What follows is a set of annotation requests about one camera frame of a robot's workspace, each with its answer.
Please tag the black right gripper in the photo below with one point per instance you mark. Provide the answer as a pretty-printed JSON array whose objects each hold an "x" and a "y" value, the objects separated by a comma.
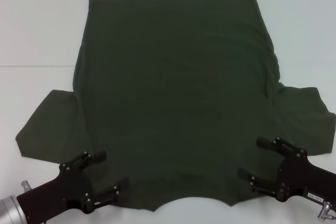
[{"x": 302, "y": 176}]

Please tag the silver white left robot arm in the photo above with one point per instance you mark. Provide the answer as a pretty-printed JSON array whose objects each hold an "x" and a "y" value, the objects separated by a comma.
[{"x": 8, "y": 208}]

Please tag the dark green shirt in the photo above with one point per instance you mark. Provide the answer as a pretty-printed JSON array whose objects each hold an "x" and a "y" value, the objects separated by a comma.
[{"x": 170, "y": 90}]

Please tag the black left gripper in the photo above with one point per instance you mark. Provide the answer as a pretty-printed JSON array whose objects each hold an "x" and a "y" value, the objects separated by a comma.
[{"x": 52, "y": 192}]

